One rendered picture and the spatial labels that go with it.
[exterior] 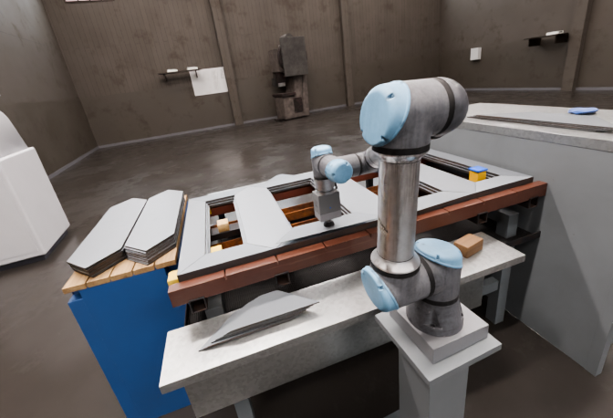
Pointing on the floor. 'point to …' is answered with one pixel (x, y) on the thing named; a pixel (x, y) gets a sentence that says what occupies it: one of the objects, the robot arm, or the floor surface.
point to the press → (296, 46)
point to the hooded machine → (25, 203)
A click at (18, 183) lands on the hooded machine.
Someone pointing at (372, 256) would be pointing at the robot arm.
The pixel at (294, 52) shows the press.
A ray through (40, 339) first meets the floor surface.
